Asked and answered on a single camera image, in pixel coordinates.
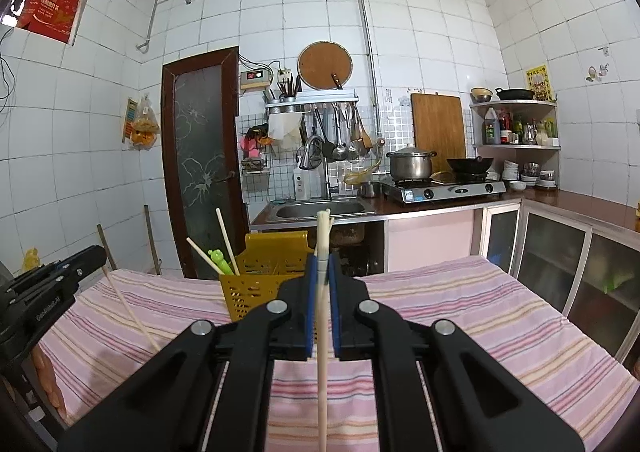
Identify red cardboard box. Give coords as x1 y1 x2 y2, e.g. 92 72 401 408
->
17 0 83 43

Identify cooking oil bottle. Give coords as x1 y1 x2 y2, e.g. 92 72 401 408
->
482 108 501 144

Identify round wooden cutting board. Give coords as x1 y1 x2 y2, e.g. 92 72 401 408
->
297 41 353 90

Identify pink striped tablecloth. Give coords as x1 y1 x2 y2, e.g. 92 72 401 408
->
30 256 640 452

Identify wooden stick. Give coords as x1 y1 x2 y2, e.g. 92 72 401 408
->
144 204 162 275
97 224 118 270

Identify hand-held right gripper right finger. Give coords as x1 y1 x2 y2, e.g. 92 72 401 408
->
327 252 586 452

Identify steel ladle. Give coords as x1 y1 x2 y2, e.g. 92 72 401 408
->
332 102 348 162

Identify white hanging cloth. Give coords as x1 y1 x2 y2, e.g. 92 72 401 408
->
268 113 303 149

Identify pink hanging cloth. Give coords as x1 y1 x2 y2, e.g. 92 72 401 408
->
240 126 275 158

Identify steel sink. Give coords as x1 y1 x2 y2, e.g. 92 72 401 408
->
265 198 376 223

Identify steel cooking pot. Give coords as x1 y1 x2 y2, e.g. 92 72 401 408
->
386 144 437 181

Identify green pen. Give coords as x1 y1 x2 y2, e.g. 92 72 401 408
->
210 249 239 276

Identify steel dish rack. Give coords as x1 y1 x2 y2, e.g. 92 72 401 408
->
264 88 360 115

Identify yellow perforated utensil holder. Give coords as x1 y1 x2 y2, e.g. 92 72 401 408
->
219 231 317 324

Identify plastic bag of oranges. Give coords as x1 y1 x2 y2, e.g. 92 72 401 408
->
127 97 161 150

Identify corner wall shelf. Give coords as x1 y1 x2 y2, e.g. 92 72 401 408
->
470 99 561 151

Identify rectangular wooden cutting board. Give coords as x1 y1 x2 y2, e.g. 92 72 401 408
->
411 93 467 173

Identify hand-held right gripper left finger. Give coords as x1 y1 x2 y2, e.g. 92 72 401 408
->
59 256 319 452

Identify wall pipe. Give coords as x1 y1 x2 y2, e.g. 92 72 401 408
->
137 0 386 148

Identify hanging wall calendar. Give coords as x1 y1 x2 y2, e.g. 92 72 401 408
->
122 98 138 143

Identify digital wall controller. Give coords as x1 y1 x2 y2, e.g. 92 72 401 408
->
240 68 273 90

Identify wooden spatula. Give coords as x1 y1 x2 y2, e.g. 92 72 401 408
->
357 104 373 150

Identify wooden chopstick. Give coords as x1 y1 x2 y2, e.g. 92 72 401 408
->
186 238 224 277
102 267 162 352
316 209 332 452
216 208 236 276

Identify steel gas stove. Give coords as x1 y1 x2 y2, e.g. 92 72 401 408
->
382 177 507 205

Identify brown frosted glass door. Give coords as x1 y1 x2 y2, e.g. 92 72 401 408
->
161 47 251 279

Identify yellow wall poster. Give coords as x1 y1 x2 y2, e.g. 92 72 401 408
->
525 64 553 103

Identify black wok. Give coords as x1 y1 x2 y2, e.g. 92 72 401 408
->
446 156 495 175

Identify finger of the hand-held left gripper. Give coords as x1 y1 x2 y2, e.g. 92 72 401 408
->
50 245 108 294
5 259 68 294

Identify steel faucet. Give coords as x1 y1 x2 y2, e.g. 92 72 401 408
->
299 134 341 199

